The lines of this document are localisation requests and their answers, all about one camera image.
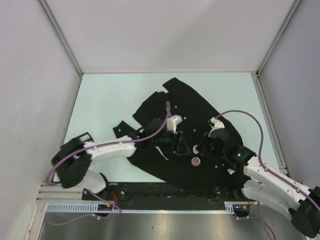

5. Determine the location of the pink red round brooch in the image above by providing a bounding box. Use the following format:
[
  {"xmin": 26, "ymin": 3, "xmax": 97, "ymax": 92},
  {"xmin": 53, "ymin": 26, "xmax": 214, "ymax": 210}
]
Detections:
[{"xmin": 191, "ymin": 157, "xmax": 201, "ymax": 167}]

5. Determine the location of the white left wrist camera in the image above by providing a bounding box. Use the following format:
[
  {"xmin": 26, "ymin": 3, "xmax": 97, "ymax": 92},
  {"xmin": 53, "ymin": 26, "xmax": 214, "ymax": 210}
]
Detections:
[{"xmin": 166, "ymin": 115, "xmax": 183, "ymax": 133}]

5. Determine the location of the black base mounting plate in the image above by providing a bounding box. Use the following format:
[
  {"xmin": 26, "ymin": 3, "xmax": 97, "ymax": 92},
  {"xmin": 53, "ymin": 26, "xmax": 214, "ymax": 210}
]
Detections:
[{"xmin": 96, "ymin": 182, "xmax": 248, "ymax": 202}]

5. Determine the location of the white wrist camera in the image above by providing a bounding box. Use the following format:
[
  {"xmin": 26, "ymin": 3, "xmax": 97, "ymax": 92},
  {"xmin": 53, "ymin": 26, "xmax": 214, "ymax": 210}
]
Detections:
[
  {"xmin": 210, "ymin": 117, "xmax": 225, "ymax": 131},
  {"xmin": 166, "ymin": 115, "xmax": 183, "ymax": 133}
]

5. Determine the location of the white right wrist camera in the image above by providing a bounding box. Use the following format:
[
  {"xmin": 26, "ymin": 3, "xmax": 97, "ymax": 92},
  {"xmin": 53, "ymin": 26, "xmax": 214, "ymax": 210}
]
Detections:
[{"xmin": 210, "ymin": 117, "xmax": 225, "ymax": 131}]

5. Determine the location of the white slotted cable duct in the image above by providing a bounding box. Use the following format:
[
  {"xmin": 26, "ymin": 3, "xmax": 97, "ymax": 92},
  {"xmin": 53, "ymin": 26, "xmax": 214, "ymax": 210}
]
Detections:
[{"xmin": 46, "ymin": 202, "xmax": 234, "ymax": 215}]

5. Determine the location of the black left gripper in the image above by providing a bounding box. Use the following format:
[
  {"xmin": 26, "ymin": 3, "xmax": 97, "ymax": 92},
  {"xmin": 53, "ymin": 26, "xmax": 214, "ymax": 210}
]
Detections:
[{"xmin": 149, "ymin": 126, "xmax": 189, "ymax": 155}]

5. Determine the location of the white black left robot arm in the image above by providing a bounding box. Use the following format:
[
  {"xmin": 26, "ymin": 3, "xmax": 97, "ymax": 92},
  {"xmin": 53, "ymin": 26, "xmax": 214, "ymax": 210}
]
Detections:
[{"xmin": 51, "ymin": 115, "xmax": 190, "ymax": 200}]

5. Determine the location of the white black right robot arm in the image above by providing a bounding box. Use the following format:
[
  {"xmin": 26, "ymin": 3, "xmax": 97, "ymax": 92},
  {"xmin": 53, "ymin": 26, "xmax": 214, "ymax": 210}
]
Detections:
[{"xmin": 192, "ymin": 128, "xmax": 320, "ymax": 239}]

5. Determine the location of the aluminium frame rail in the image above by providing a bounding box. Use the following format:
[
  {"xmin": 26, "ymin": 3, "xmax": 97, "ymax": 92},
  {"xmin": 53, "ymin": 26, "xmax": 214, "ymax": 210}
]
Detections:
[{"xmin": 36, "ymin": 183, "xmax": 84, "ymax": 203}]

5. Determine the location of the black button-up shirt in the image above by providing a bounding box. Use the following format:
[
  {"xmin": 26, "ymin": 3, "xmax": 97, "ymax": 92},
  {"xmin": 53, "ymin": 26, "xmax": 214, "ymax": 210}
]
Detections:
[{"xmin": 113, "ymin": 78, "xmax": 243, "ymax": 192}]

